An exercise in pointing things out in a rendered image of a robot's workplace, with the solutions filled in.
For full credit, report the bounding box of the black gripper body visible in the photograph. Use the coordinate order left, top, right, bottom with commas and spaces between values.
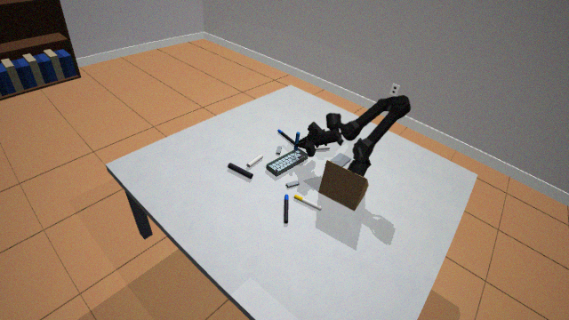
305, 130, 329, 157

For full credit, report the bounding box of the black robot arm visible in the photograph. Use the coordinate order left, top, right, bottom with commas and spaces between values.
308, 95, 411, 177

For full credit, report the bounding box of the grey keyboard with white letter keys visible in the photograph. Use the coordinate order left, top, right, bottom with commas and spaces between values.
266, 148, 309, 177

